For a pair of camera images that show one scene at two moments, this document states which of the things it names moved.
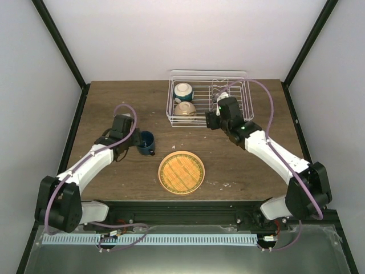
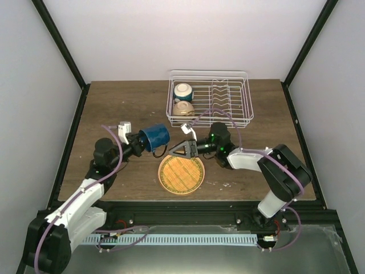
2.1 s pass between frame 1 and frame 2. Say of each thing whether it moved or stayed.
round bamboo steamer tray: stayed
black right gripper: moved
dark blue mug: moved
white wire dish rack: stayed
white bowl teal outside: stayed
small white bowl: stayed
